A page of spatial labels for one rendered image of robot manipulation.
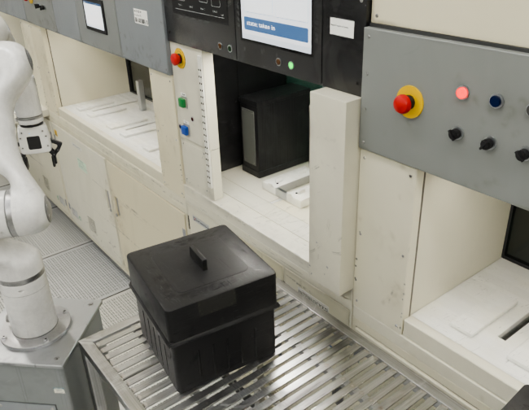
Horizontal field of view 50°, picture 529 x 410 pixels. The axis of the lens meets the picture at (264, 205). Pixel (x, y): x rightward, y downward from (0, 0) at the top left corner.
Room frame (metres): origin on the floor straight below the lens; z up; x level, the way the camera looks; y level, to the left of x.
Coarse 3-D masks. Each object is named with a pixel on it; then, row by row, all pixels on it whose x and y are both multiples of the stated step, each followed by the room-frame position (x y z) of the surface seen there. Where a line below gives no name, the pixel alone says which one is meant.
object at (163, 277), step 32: (128, 256) 1.23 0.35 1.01; (160, 256) 1.22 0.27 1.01; (192, 256) 1.21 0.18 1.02; (224, 256) 1.21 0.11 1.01; (256, 256) 1.21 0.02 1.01; (160, 288) 1.09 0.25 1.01; (192, 288) 1.08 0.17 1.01; (224, 288) 1.08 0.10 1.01; (256, 288) 1.10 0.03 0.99; (160, 320) 1.03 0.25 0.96; (192, 320) 1.02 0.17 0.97; (224, 320) 1.06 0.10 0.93
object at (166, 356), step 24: (144, 312) 1.18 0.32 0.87; (264, 312) 1.12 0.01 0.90; (144, 336) 1.21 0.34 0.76; (216, 336) 1.06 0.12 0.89; (240, 336) 1.09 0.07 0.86; (264, 336) 1.12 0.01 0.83; (168, 360) 1.04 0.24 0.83; (192, 360) 1.02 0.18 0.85; (216, 360) 1.05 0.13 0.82; (240, 360) 1.08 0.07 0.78; (192, 384) 1.02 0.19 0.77
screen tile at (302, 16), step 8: (280, 0) 1.47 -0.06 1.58; (304, 0) 1.40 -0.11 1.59; (280, 8) 1.47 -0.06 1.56; (288, 8) 1.45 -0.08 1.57; (296, 8) 1.43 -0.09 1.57; (304, 8) 1.40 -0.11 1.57; (280, 16) 1.48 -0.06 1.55; (288, 16) 1.45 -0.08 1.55; (296, 16) 1.43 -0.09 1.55; (304, 16) 1.40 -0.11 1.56
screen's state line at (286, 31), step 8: (248, 24) 1.58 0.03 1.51; (256, 24) 1.55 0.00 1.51; (264, 24) 1.53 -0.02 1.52; (272, 24) 1.50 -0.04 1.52; (280, 24) 1.48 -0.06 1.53; (288, 24) 1.45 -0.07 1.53; (264, 32) 1.53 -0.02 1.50; (272, 32) 1.50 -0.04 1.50; (280, 32) 1.48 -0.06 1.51; (288, 32) 1.45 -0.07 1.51; (296, 32) 1.43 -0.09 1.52; (304, 32) 1.40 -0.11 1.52; (296, 40) 1.43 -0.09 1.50; (304, 40) 1.40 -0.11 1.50
